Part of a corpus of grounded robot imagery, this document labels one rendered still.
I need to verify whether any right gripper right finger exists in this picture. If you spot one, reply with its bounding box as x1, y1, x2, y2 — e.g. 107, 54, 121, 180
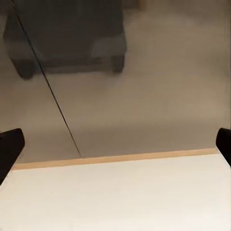
216, 128, 231, 167

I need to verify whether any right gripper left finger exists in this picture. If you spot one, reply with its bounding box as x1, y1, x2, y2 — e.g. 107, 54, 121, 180
0, 128, 25, 186

